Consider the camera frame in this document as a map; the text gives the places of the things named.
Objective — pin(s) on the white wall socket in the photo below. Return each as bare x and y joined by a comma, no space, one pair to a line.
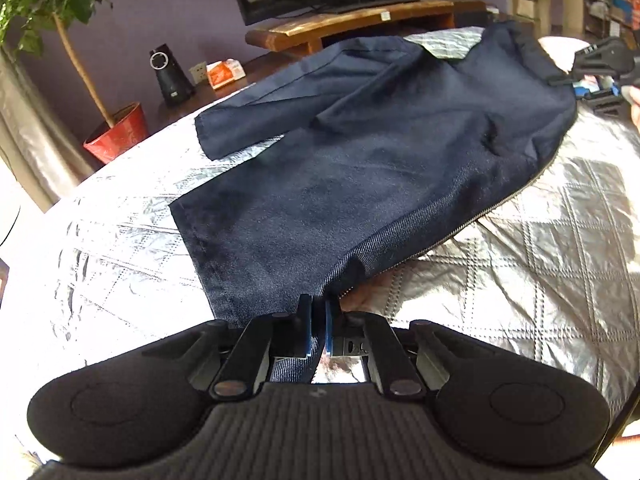
198,72

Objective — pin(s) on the pink folded garment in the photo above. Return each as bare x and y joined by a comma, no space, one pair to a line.
562,50

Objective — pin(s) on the green potted tree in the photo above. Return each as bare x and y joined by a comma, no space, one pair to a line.
36,16

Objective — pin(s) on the black cylindrical speaker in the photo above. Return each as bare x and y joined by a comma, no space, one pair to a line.
175,86

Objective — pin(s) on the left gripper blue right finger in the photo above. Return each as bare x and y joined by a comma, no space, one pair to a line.
388,354

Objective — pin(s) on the orange tissue box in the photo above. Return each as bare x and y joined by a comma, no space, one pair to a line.
221,73

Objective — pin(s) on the wooden TV stand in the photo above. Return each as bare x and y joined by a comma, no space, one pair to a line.
310,34

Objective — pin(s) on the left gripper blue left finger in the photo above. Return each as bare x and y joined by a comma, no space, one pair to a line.
265,339

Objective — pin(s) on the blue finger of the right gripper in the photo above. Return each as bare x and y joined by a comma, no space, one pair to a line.
563,80
585,94

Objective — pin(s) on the person's hand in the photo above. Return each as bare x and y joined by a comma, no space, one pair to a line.
632,95

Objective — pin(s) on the red plant pot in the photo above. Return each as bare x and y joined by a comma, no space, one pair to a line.
107,143

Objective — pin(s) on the beige curtain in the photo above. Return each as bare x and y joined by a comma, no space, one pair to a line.
44,156

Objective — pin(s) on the navy zip jacket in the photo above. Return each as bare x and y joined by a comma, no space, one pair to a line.
372,150

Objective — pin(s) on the silver quilted bedspread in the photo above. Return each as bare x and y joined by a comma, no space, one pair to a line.
552,274

